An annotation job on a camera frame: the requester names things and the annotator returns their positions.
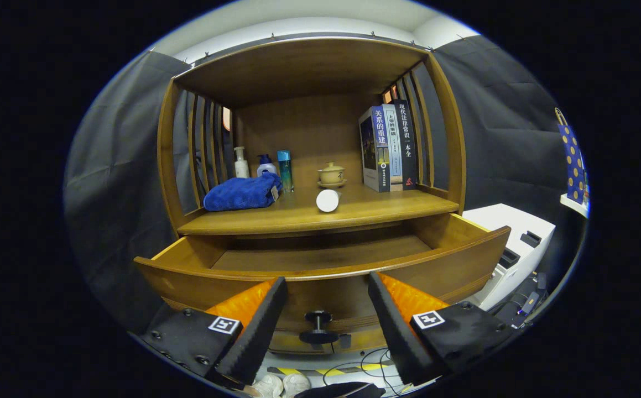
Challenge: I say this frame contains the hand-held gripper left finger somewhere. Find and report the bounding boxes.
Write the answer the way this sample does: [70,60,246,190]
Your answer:
[140,276,289,386]

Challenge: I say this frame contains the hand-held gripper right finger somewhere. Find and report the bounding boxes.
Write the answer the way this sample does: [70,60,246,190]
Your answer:
[368,271,520,386]

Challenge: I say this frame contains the black drawer knob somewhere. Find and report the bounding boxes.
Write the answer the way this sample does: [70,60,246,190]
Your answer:
[299,310,339,344]

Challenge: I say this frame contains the brown wooden drawer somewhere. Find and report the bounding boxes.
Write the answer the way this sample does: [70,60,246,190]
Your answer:
[134,213,512,354]

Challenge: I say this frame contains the white tube with green end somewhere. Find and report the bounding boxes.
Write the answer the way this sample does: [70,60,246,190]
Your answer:
[316,189,341,213]

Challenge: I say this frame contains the wooden countertop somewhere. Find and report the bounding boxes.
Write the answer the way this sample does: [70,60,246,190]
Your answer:
[176,182,460,237]

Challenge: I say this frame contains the brown wooden cabinet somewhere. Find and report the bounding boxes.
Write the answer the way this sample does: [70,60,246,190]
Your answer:
[156,36,467,354]

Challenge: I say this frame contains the white shoe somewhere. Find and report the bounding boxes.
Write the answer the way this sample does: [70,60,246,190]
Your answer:
[282,373,312,397]
[249,375,284,398]

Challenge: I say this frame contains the person's dark trousers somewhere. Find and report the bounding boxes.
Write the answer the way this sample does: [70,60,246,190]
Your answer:
[294,381,385,398]

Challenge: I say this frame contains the blue folded towel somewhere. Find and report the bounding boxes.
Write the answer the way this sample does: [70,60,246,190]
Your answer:
[203,171,284,212]

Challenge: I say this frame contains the white box unit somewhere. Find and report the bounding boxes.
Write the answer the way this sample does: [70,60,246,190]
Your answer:
[461,203,556,311]

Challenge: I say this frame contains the teal blue bottle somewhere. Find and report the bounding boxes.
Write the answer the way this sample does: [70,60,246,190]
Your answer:
[277,150,294,193]

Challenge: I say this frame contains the white pump bottle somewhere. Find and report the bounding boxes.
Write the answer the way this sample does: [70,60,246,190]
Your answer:
[233,146,250,179]

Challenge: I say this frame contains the beige lidded teacup with saucer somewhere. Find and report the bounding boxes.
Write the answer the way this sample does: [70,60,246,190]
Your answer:
[317,162,347,188]

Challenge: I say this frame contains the book with pale spine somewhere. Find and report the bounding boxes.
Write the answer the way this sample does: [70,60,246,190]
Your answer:
[382,104,404,192]

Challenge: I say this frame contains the book with blue spine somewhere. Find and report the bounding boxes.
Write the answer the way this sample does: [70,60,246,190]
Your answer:
[358,106,392,193]

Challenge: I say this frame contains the book with black spine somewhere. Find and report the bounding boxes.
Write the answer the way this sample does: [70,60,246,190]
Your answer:
[395,99,419,191]

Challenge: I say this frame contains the black backdrop cloth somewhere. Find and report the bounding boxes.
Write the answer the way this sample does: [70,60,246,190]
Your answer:
[65,34,589,338]

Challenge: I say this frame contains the white round side table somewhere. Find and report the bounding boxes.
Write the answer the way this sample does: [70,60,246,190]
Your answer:
[528,193,591,327]

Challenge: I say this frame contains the blue dotted gift bag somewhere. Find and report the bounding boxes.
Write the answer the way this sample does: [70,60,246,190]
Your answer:
[554,108,585,205]

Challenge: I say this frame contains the black floor cables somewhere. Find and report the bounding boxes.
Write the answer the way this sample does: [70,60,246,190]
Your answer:
[320,347,409,396]

